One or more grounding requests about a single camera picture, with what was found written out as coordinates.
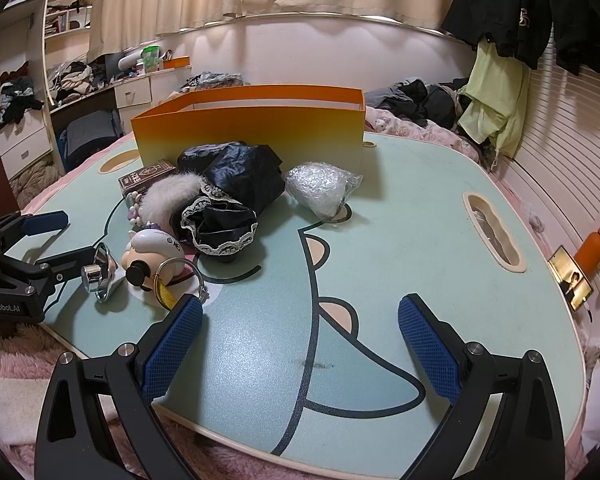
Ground fluffy pompom keychain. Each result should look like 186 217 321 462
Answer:
125 169 207 231

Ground white open shelf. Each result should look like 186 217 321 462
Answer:
42 0 98 111

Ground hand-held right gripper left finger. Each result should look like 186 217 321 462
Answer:
35 294 204 480

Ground grey patterned clothes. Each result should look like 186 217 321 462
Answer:
185 72 243 93

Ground white desk drawer unit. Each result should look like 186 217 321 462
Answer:
114 75 153 108

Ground pile of dark clothes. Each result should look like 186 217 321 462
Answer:
365 78 468 128

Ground white slatted headboard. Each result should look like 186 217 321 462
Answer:
500 52 600 261

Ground white figure keychain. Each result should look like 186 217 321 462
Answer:
121 227 212 312

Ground black lace cloth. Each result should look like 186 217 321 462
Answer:
177 142 286 263

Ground black hanging jacket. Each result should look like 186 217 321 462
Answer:
440 0 600 76

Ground orange cardboard box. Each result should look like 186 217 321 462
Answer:
131 85 366 176

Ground smartphone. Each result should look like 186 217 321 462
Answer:
547 245 595 311

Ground clear plastic bag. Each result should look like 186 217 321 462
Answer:
285 161 363 221

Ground clothes pile on desk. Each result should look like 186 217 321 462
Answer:
47 60 106 106

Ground white low drawers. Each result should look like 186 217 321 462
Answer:
0 120 53 176

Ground white fuzzy cloth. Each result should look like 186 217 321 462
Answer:
0 375 46 446

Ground brown card box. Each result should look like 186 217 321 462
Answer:
118 159 178 196

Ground dark clothes heap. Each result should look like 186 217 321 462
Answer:
0 77 46 128

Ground yellow-green garment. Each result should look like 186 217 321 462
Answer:
457 40 531 158

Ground grey suitcase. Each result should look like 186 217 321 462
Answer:
59 109 123 171

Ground orange bottle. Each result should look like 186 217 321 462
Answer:
572 224 600 273

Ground silver metal funnel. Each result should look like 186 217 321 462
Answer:
81 241 126 305

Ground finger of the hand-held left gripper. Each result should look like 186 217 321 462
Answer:
0 210 70 257
34 244 102 287

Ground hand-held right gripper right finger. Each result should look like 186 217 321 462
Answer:
397 294 566 480

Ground pink fuzzy blanket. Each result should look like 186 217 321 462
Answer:
0 320 241 480

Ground pink floral quilt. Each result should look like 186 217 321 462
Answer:
365 107 481 161

